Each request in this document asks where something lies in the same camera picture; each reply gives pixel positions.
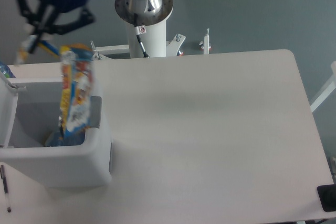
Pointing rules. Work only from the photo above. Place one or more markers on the crushed clear plastic bottle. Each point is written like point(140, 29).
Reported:
point(55, 139)

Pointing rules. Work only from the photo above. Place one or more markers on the black white pen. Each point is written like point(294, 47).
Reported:
point(6, 191)

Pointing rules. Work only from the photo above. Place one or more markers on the blue foil snack wrapper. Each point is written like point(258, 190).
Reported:
point(77, 85)

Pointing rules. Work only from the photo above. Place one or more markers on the white pedestal foot middle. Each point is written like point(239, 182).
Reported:
point(173, 47)

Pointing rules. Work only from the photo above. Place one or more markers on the blue bottle behind bin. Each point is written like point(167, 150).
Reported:
point(6, 71)

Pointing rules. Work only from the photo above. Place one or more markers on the white trash can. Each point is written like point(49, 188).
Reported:
point(85, 165)

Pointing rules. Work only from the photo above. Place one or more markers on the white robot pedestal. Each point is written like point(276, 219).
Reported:
point(147, 33)

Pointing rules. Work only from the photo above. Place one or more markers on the black device at edge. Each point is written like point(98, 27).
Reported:
point(327, 197)

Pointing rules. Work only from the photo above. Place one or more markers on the white pedestal foot right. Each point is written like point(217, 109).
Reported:
point(205, 45)

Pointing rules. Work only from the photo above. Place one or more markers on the white pedestal foot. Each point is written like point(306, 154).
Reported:
point(104, 52)
point(173, 47)
point(205, 45)

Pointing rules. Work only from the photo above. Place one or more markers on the white pedestal foot left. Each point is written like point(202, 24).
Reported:
point(104, 52)

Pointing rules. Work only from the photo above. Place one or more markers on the white frame bar right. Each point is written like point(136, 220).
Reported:
point(324, 92)

